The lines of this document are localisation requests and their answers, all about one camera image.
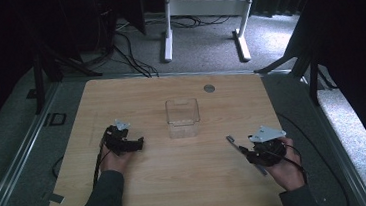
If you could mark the round grey table grommet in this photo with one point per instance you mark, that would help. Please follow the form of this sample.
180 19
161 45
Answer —
209 88

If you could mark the person's left hand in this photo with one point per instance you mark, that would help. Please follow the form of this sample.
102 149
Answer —
115 160

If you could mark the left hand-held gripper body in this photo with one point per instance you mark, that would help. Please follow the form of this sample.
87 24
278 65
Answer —
116 139

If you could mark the black metal stand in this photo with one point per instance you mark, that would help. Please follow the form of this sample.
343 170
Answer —
311 68
39 78

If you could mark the clear plastic container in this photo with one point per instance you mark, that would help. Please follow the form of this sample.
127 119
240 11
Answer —
183 118

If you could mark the black tape strip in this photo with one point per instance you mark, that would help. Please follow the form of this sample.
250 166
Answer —
56 198

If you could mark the white desk frame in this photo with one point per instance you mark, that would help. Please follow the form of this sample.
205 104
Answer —
202 7

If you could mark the person's right hand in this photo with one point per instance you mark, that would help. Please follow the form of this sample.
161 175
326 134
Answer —
289 170

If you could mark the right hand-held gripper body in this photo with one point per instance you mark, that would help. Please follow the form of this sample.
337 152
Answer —
268 145

